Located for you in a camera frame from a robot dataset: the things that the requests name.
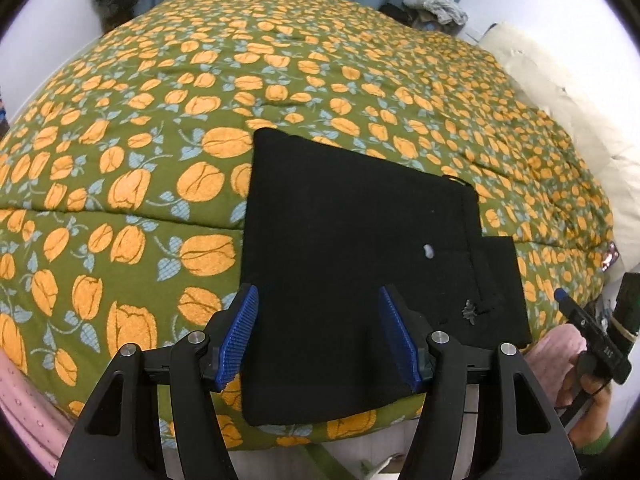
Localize green blanket with orange flowers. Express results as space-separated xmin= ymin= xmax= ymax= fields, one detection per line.
xmin=0 ymin=0 xmax=616 ymax=453

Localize person's right forearm green sleeve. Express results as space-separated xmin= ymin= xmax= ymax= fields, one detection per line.
xmin=575 ymin=422 xmax=614 ymax=455

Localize person's pink clothing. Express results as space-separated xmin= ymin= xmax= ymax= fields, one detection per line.
xmin=0 ymin=325 xmax=588 ymax=476

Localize black pants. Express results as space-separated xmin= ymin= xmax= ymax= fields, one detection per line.
xmin=239 ymin=128 xmax=532 ymax=427

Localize person's right hand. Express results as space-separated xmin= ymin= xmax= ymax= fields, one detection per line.
xmin=555 ymin=350 xmax=613 ymax=448

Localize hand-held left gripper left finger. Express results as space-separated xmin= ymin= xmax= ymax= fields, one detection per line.
xmin=54 ymin=283 xmax=260 ymax=480

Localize dark cloth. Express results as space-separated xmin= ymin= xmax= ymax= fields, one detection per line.
xmin=378 ymin=4 xmax=416 ymax=27

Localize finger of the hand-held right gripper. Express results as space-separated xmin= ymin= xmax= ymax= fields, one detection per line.
xmin=555 ymin=288 xmax=632 ymax=383

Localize cream pillow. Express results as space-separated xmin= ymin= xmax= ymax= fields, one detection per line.
xmin=477 ymin=22 xmax=636 ymax=256

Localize grey crumpled cloth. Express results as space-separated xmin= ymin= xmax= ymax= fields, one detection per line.
xmin=402 ymin=0 xmax=470 ymax=27

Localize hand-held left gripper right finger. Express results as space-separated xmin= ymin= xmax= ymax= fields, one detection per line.
xmin=378 ymin=284 xmax=583 ymax=480

